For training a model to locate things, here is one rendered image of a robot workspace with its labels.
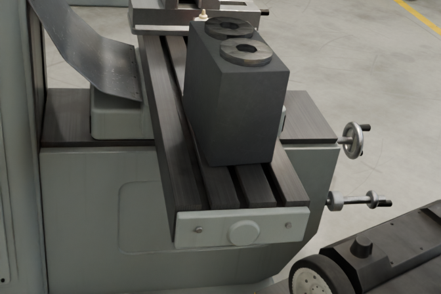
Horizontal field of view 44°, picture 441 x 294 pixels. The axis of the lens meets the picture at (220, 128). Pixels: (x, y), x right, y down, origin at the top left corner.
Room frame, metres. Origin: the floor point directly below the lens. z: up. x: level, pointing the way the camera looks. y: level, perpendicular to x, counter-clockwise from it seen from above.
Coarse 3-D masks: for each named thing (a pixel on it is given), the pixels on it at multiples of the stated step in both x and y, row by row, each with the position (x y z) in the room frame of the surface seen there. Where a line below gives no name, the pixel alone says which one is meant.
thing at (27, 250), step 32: (0, 0) 1.00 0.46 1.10; (0, 32) 0.99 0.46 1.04; (32, 32) 1.07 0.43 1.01; (0, 64) 0.99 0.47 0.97; (32, 64) 1.05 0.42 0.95; (0, 96) 0.98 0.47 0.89; (32, 96) 1.04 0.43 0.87; (0, 128) 0.98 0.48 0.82; (32, 128) 1.03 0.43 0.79; (0, 160) 0.97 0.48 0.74; (32, 160) 1.03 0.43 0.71; (0, 192) 0.96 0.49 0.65; (32, 192) 1.01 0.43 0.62; (0, 224) 0.96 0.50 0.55; (32, 224) 1.00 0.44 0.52; (0, 256) 0.95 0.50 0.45; (32, 256) 0.99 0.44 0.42; (0, 288) 0.96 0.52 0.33; (32, 288) 0.98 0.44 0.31
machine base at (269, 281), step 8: (264, 280) 1.23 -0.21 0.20; (272, 280) 1.24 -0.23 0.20; (192, 288) 1.16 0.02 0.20; (200, 288) 1.16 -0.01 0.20; (208, 288) 1.17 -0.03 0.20; (216, 288) 1.17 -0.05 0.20; (224, 288) 1.17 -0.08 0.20; (232, 288) 1.18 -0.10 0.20; (240, 288) 1.18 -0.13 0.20; (248, 288) 1.19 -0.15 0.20; (256, 288) 1.19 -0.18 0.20
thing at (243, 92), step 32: (192, 32) 0.95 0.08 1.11; (224, 32) 0.91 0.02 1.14; (256, 32) 0.96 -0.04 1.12; (192, 64) 0.93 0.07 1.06; (224, 64) 0.80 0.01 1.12; (256, 64) 0.81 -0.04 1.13; (192, 96) 0.91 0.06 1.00; (224, 96) 0.78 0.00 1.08; (256, 96) 0.80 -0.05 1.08; (192, 128) 0.89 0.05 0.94; (224, 128) 0.78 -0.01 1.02; (256, 128) 0.80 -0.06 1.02; (224, 160) 0.78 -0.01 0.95; (256, 160) 0.80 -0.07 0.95
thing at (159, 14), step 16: (144, 0) 1.39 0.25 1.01; (160, 0) 1.41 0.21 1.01; (176, 0) 1.35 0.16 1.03; (192, 0) 1.44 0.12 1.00; (224, 0) 1.47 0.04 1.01; (240, 0) 1.49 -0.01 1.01; (128, 16) 1.41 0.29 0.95; (144, 16) 1.33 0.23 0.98; (160, 16) 1.34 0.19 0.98; (176, 16) 1.35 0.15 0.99; (192, 16) 1.37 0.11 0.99; (208, 16) 1.38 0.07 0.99; (240, 16) 1.40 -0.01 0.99; (256, 16) 1.42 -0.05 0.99; (144, 32) 1.32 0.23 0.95; (160, 32) 1.33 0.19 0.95; (176, 32) 1.34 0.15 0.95
